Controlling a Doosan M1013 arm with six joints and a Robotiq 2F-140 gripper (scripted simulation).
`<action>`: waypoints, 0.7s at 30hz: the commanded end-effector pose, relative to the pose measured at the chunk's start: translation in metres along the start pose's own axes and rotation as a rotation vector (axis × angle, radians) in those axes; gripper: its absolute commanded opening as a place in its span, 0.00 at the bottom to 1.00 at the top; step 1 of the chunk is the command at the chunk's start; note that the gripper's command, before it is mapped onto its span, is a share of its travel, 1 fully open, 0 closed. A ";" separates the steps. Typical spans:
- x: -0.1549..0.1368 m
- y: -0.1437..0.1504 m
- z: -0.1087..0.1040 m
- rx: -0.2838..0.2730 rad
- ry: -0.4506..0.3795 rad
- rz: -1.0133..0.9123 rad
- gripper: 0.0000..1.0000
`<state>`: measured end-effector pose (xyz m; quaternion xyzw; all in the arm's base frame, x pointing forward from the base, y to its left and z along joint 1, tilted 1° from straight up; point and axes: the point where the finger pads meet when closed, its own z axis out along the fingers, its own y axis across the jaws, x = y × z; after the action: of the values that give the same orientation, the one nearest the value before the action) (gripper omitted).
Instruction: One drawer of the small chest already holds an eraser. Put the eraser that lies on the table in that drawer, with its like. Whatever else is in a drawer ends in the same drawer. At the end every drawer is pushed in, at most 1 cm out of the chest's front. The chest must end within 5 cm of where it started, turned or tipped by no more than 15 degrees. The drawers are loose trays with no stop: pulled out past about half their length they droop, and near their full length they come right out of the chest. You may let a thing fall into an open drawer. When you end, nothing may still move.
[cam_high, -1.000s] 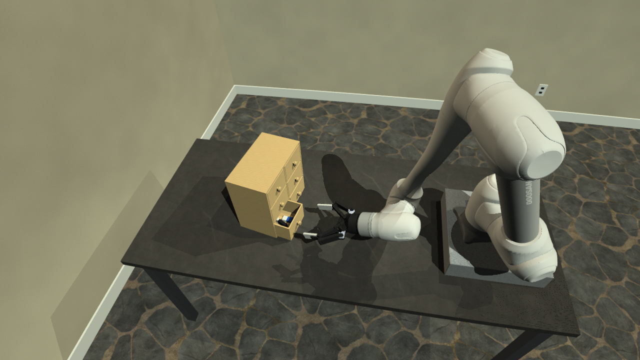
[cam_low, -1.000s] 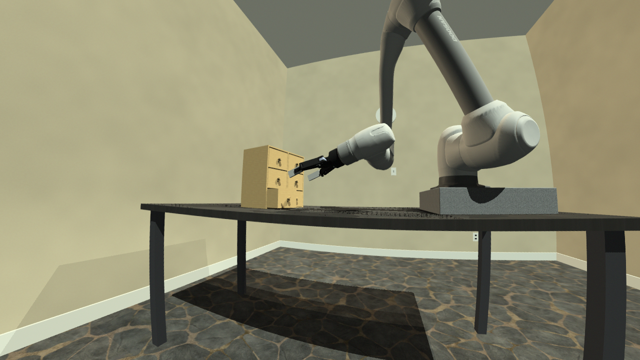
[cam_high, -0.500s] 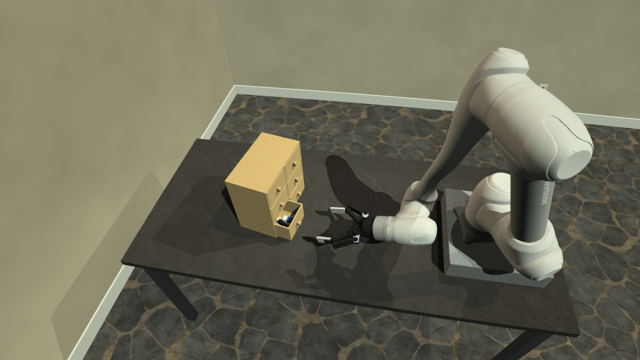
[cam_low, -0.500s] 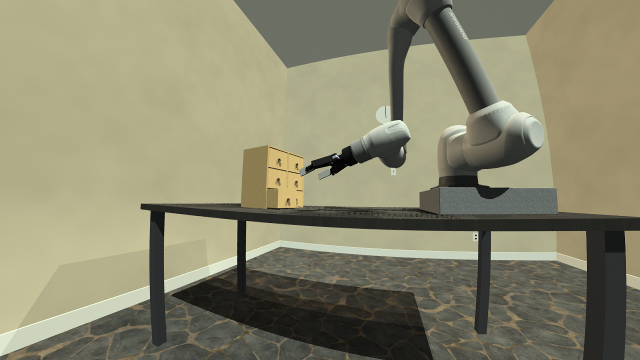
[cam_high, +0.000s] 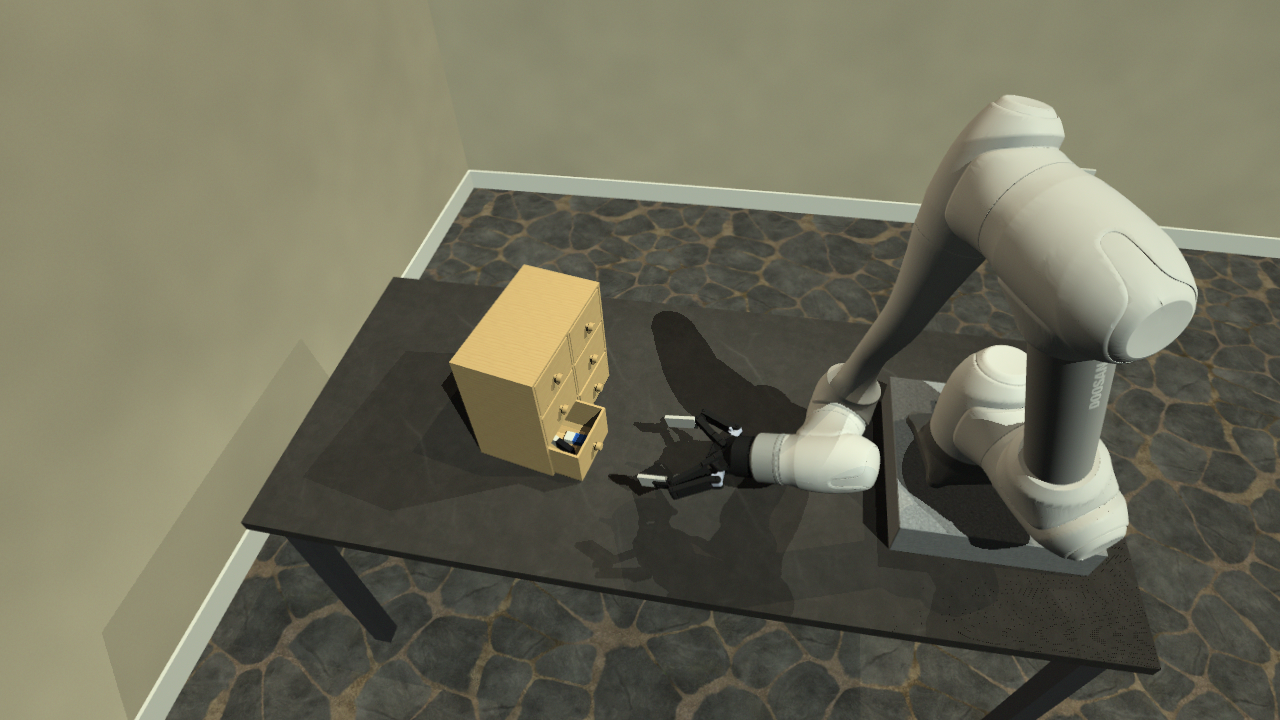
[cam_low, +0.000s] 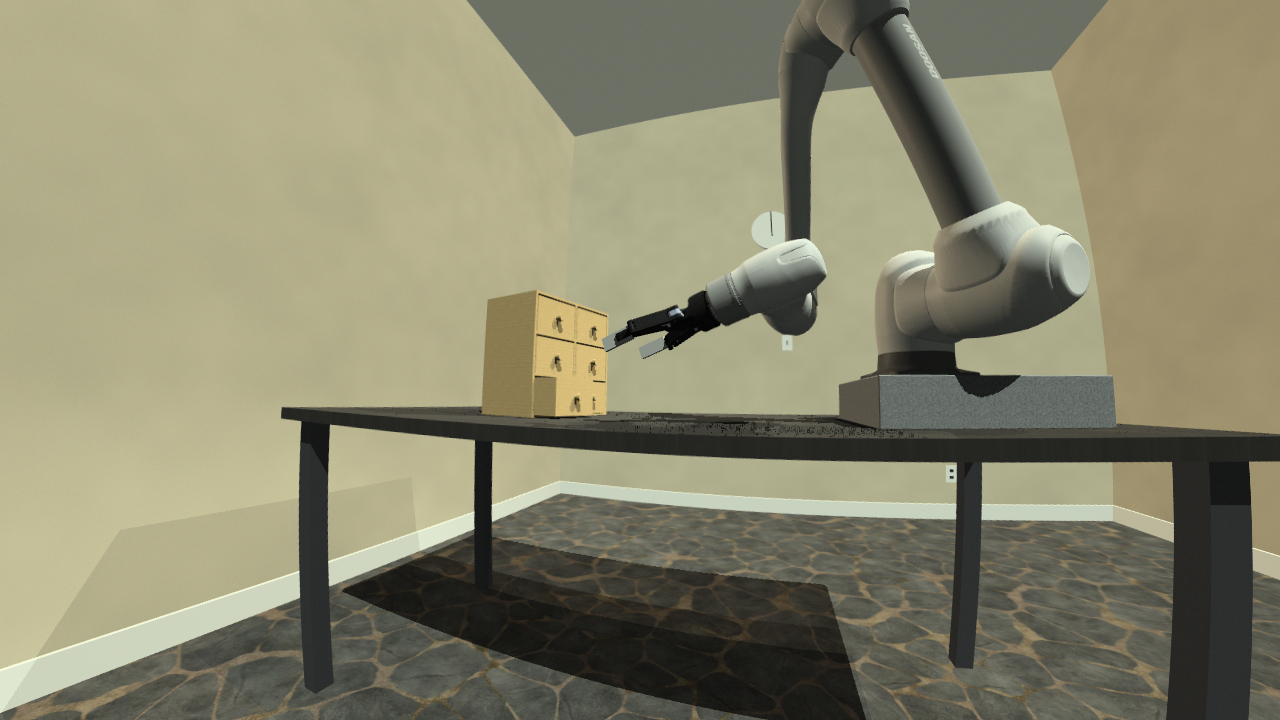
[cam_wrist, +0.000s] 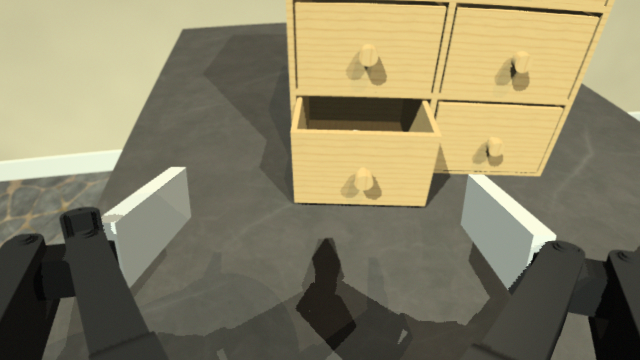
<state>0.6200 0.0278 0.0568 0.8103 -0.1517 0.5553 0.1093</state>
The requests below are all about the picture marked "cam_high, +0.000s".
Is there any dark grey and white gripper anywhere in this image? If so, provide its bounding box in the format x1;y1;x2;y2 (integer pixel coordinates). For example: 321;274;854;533
637;407;756;500

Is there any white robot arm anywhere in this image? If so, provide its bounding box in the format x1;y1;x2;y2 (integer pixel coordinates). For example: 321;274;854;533
749;95;1198;561

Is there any tan wooden chest of drawers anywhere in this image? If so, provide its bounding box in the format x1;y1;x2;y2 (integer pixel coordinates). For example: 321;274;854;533
449;265;609;477

